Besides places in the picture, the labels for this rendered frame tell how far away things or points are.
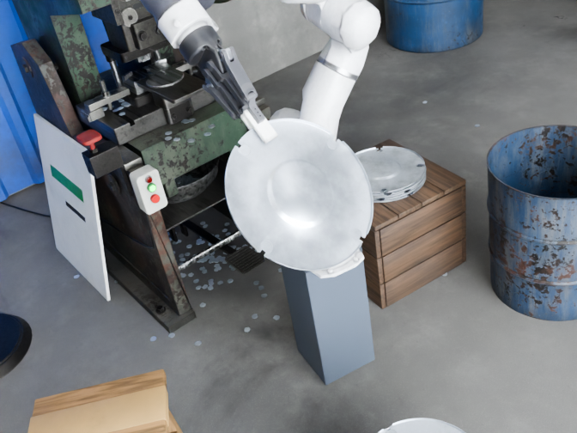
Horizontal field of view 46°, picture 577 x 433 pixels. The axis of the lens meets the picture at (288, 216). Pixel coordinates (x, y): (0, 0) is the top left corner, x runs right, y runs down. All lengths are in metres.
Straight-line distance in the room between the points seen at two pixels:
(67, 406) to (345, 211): 0.95
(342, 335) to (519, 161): 0.84
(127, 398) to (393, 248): 0.95
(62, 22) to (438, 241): 1.44
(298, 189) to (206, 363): 1.17
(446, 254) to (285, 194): 1.28
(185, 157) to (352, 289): 0.72
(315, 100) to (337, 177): 0.42
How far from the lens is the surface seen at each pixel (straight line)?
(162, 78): 2.27
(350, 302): 1.97
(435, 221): 2.29
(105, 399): 1.83
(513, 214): 2.08
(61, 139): 2.59
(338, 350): 2.06
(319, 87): 1.65
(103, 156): 2.09
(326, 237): 1.21
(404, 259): 2.27
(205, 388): 2.21
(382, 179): 2.26
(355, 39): 1.55
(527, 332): 2.27
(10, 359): 2.57
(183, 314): 2.43
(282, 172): 1.21
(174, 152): 2.22
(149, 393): 1.79
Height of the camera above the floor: 1.60
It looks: 35 degrees down
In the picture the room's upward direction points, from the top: 11 degrees counter-clockwise
